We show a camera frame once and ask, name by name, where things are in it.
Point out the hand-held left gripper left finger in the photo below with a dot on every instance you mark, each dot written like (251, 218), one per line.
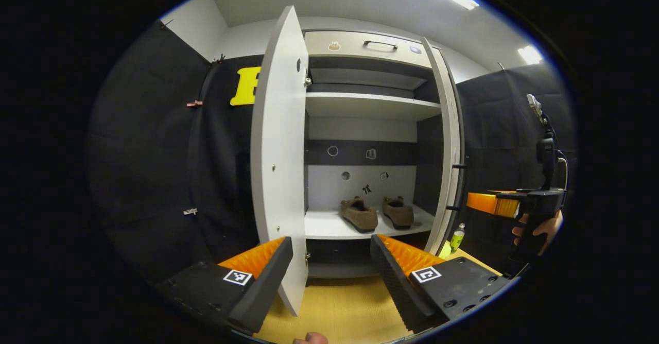
(265, 287)

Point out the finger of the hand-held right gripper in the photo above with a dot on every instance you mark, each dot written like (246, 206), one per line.
(484, 203)

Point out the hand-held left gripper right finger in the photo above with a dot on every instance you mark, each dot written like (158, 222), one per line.
(396, 287)

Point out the grey cabinet door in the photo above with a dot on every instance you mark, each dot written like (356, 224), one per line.
(447, 143)
(278, 153)

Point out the brown shoe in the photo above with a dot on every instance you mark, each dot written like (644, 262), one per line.
(360, 218)
(399, 215)

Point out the grey shoe cabinet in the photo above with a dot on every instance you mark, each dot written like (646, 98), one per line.
(370, 107)

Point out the grey cabinet drawer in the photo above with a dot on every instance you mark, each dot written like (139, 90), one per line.
(360, 50)

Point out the clear plastic bottle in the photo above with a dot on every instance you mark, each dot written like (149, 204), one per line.
(457, 240)

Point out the white cloth clip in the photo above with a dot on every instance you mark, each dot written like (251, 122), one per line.
(190, 211)

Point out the small ceiling light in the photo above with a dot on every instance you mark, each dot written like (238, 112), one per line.
(530, 54)

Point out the red cloth clip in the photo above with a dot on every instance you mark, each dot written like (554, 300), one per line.
(194, 103)

